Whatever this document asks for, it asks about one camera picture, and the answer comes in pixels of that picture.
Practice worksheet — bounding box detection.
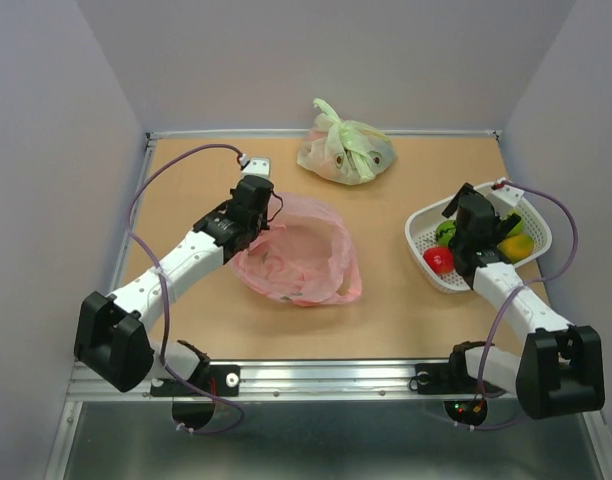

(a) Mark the yellow green mango fruit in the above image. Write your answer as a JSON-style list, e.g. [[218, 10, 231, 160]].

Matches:
[[497, 234, 535, 264]]

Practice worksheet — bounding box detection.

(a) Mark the green striped round fruit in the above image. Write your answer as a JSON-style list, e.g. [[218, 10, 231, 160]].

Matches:
[[435, 219, 456, 247]]

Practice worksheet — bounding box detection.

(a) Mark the red apple fruit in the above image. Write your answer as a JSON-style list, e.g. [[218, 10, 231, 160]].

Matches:
[[423, 246, 454, 275]]

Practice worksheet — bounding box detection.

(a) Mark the pink plastic bag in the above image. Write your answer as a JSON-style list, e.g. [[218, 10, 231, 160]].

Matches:
[[230, 192, 363, 307]]

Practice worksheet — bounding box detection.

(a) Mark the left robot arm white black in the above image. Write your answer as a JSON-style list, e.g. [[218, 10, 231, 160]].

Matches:
[[74, 174, 274, 394]]

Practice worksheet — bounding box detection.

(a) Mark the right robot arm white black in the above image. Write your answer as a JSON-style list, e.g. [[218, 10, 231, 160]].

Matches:
[[442, 179, 605, 419]]

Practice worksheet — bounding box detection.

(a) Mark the green tied plastic bag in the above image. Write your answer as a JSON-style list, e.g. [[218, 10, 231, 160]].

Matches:
[[297, 98, 398, 186]]

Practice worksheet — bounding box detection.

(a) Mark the white perforated plastic basket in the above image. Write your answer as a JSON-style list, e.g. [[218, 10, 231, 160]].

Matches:
[[404, 181, 552, 294]]

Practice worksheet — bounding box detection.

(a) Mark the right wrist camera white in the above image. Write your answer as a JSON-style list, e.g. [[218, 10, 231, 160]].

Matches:
[[486, 178, 525, 216]]

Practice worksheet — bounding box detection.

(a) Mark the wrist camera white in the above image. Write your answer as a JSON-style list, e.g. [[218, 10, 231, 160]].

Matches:
[[486, 178, 525, 216], [238, 155, 272, 180]]

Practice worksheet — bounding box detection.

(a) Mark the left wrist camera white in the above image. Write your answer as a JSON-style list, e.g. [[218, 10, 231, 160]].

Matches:
[[238, 155, 272, 180]]

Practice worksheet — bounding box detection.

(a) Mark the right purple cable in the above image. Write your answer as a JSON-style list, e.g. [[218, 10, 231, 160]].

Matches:
[[455, 183, 580, 434]]

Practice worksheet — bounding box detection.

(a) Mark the purple cable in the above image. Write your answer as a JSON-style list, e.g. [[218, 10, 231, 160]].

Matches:
[[126, 143, 247, 436], [455, 183, 580, 434]]

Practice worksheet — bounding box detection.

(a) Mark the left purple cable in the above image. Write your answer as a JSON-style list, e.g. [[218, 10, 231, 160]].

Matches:
[[126, 143, 247, 436]]

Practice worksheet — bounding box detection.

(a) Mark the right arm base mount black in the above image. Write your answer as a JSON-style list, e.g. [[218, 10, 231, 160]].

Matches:
[[408, 339, 507, 431]]

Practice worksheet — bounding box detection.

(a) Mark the aluminium frame rail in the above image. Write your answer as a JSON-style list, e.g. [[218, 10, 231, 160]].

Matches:
[[68, 357, 607, 401]]

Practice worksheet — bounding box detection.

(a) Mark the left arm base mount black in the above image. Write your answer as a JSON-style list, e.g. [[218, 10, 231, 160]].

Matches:
[[149, 340, 245, 436]]

